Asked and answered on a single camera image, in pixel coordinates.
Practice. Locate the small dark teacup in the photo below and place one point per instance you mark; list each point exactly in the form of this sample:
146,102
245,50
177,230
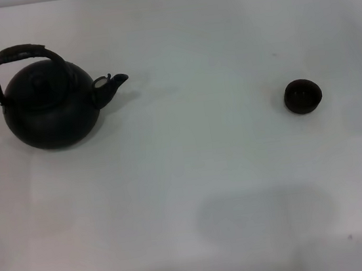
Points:
302,97

